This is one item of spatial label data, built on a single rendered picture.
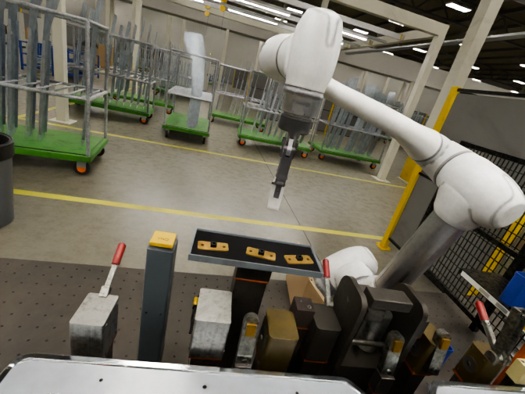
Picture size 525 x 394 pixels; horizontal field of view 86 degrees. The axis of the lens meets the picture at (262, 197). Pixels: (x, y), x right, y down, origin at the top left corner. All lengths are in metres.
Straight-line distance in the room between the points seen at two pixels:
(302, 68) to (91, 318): 0.69
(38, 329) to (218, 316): 0.73
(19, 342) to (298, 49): 1.16
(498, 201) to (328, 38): 0.56
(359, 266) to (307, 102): 0.83
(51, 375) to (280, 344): 0.46
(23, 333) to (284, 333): 0.86
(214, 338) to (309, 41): 0.66
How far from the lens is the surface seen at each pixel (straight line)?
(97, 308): 0.78
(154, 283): 0.87
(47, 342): 1.22
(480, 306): 1.12
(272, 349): 0.75
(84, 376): 0.75
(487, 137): 3.28
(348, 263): 1.30
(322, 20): 0.65
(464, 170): 0.93
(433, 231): 0.99
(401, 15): 7.25
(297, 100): 0.64
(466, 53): 8.53
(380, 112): 0.85
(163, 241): 0.80
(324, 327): 0.80
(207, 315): 0.69
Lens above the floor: 1.61
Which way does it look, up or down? 22 degrees down
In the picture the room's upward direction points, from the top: 14 degrees clockwise
